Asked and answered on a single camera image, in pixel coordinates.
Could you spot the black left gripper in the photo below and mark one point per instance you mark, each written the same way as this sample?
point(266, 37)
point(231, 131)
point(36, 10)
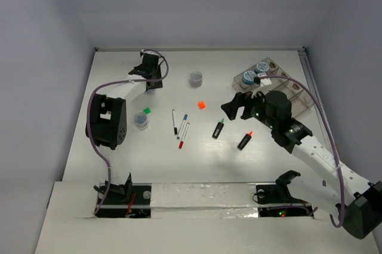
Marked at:
point(157, 85)

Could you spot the green highlighter black body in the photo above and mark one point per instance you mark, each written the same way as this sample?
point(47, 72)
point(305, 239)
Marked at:
point(218, 129)

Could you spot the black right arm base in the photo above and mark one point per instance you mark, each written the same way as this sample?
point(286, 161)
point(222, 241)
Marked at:
point(275, 201)

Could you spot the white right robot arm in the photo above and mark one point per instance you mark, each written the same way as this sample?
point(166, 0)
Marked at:
point(355, 200)

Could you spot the clear plastic organizer tray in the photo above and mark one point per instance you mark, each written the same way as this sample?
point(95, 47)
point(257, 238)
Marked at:
point(300, 99)

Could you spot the orange highlighter black body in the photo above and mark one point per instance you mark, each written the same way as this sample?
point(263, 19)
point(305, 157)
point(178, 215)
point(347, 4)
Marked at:
point(244, 141)

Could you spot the clear jar of clips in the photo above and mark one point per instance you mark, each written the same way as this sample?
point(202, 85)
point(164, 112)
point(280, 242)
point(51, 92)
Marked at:
point(141, 120)
point(196, 79)
point(151, 92)

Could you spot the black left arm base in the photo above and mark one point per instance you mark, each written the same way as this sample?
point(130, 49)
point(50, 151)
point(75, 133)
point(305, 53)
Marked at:
point(126, 200)

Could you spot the green highlighter cap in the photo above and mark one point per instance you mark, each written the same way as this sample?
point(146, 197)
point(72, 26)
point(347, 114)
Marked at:
point(147, 110)

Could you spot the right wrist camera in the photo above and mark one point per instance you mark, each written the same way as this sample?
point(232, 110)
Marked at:
point(262, 80)

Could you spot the blue capped white marker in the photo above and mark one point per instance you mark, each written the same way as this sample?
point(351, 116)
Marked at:
point(183, 123)

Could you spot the orange highlighter cap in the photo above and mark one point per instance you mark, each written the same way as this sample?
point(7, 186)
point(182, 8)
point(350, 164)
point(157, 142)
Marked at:
point(201, 105)

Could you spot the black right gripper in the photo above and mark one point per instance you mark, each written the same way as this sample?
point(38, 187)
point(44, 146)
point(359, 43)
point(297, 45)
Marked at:
point(231, 108)

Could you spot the blue cleaning gel jar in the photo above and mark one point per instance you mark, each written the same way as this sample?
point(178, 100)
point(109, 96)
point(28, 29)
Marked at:
point(247, 79)
point(261, 68)

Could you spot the red capped white marker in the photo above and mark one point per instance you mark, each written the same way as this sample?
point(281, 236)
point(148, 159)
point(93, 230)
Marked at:
point(183, 136)

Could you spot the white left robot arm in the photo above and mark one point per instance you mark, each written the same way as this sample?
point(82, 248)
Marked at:
point(107, 113)

